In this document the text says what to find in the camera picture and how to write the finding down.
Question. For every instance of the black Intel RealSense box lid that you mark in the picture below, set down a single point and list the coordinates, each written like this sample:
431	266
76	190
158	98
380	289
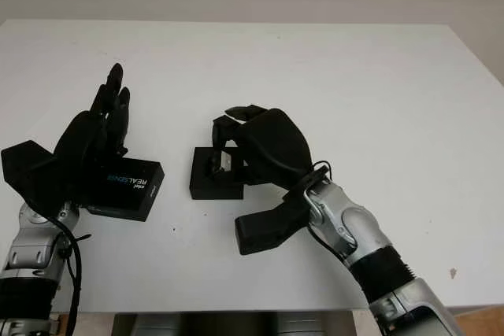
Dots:
130	190

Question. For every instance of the black camera box base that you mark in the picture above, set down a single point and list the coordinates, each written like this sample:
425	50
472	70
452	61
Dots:
212	190

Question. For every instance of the silver depth camera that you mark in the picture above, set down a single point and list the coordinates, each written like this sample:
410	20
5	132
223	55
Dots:
226	159

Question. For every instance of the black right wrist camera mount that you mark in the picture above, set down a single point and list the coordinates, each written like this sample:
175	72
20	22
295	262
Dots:
267	226

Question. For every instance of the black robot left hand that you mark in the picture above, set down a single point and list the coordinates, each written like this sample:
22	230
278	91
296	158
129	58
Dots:
78	139

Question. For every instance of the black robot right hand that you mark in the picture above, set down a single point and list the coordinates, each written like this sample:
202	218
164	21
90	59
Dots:
275	139

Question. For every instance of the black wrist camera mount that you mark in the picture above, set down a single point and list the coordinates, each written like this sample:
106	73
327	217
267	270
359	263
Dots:
267	226
21	163

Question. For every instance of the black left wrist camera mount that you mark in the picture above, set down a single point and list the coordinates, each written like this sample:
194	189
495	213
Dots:
21	163

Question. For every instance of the grey robot torso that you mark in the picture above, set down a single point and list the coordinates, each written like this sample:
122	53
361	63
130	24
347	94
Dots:
216	320

